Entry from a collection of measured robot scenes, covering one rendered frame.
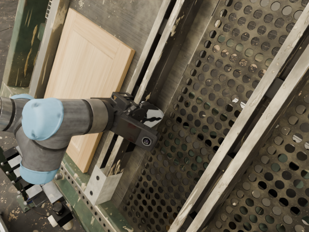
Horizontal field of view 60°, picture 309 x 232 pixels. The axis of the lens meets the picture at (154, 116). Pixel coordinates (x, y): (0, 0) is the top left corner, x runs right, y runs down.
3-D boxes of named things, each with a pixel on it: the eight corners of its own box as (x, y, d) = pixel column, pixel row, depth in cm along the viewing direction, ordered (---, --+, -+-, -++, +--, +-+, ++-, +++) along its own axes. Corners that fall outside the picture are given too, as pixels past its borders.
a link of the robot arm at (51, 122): (14, 125, 51) (25, 88, 48) (66, 122, 60) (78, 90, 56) (31, 153, 47) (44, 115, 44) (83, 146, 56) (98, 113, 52)
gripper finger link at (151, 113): (156, 97, 76) (133, 97, 69) (170, 108, 73) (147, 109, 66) (151, 107, 77) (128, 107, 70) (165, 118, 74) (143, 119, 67)
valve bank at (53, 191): (8, 173, 135) (-14, 144, 118) (35, 157, 142) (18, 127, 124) (54, 253, 109) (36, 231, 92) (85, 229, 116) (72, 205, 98)
